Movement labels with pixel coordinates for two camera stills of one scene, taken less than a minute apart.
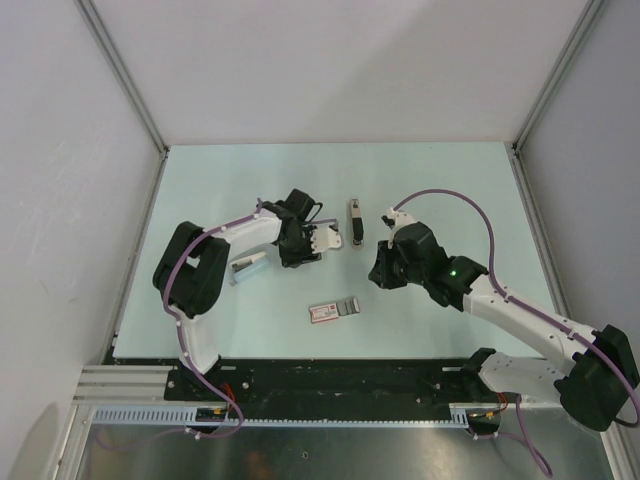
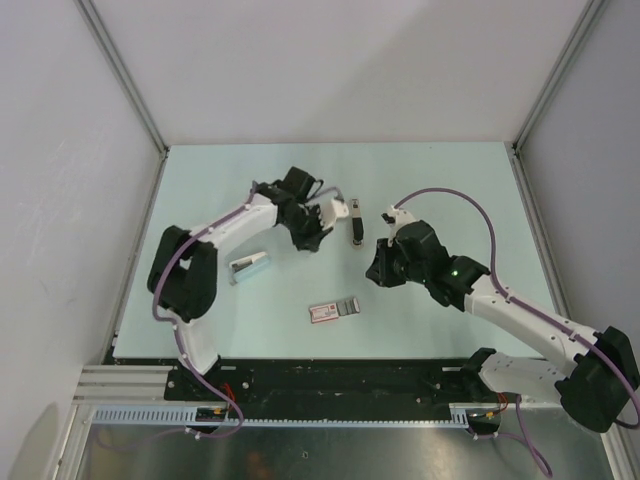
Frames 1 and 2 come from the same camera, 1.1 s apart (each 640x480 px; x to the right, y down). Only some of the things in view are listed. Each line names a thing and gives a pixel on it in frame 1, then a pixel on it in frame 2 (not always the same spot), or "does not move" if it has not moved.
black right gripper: [380, 274] does not move
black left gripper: [305, 256] → [311, 241]
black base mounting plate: [332, 389] does not move
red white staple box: [334, 310] does not move
